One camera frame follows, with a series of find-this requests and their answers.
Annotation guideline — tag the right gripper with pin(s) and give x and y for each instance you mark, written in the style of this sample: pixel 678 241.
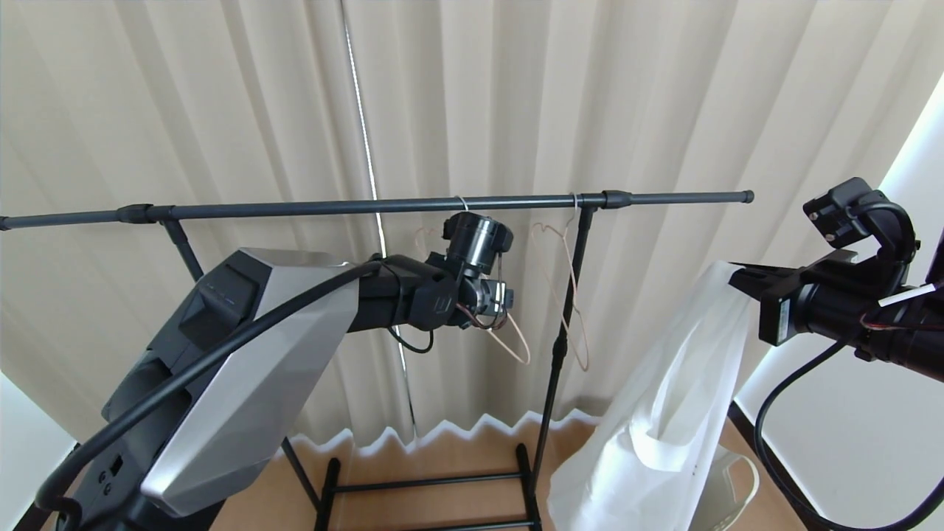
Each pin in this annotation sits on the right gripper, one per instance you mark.
pixel 826 310

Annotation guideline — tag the white printed t-shirt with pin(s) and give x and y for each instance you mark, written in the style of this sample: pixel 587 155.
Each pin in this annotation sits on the white printed t-shirt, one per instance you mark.
pixel 664 413

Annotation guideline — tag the pink clothes hanger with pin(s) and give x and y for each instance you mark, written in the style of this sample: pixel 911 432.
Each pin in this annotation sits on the pink clothes hanger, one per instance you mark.
pixel 528 352
pixel 587 354

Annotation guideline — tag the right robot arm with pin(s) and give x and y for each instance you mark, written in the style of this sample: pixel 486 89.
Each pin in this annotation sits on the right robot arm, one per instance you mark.
pixel 914 346

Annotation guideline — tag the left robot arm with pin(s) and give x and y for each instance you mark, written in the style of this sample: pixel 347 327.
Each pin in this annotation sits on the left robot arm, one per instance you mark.
pixel 243 413

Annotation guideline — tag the white laundry basket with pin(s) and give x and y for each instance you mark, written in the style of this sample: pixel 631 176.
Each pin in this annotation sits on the white laundry basket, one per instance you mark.
pixel 730 494

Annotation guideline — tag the black clothes rack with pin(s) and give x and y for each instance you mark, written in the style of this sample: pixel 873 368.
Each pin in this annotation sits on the black clothes rack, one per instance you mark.
pixel 295 209

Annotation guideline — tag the beige curtain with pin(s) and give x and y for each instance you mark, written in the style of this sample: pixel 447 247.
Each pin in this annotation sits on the beige curtain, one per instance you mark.
pixel 664 110

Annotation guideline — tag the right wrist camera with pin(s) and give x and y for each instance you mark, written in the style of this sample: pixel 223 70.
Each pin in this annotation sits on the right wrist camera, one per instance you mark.
pixel 841 214

